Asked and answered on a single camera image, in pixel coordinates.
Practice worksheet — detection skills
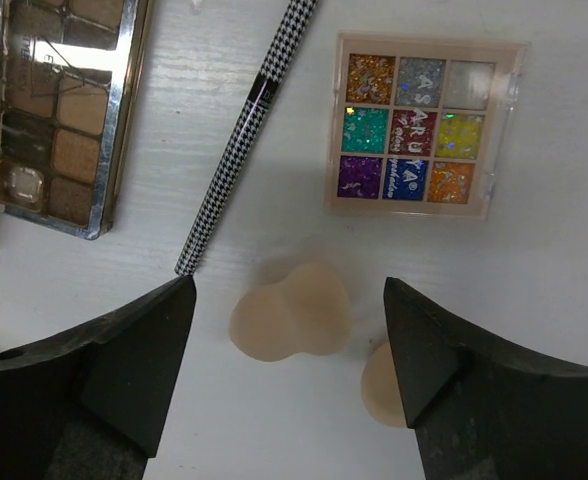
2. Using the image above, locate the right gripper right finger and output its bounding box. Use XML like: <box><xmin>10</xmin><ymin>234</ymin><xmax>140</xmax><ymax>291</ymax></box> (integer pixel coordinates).
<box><xmin>384</xmin><ymin>278</ymin><xmax>588</xmax><ymax>479</ymax></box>

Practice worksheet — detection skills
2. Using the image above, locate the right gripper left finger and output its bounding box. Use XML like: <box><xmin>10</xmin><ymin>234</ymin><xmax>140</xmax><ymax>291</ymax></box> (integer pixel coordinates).
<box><xmin>0</xmin><ymin>277</ymin><xmax>197</xmax><ymax>479</ymax></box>

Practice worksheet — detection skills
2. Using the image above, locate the beige makeup sponge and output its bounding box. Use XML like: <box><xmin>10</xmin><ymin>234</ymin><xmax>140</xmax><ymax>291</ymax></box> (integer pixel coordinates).
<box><xmin>361</xmin><ymin>341</ymin><xmax>407</xmax><ymax>428</ymax></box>
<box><xmin>228</xmin><ymin>263</ymin><xmax>354</xmax><ymax>362</ymax></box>

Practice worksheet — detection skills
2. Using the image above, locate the brown eyeshadow palette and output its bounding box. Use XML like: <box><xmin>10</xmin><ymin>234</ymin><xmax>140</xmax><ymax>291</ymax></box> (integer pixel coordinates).
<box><xmin>0</xmin><ymin>1</ymin><xmax>154</xmax><ymax>240</ymax></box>

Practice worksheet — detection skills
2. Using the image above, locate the glitter eyeshadow palette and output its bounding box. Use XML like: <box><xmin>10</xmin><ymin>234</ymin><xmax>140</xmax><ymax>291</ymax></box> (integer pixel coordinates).
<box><xmin>325</xmin><ymin>33</ymin><xmax>527</xmax><ymax>219</ymax></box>

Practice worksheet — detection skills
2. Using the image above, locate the houndstooth eyeliner pen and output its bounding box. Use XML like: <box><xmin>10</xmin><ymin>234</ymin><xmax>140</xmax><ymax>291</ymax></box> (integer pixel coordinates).
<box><xmin>175</xmin><ymin>0</ymin><xmax>318</xmax><ymax>276</ymax></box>

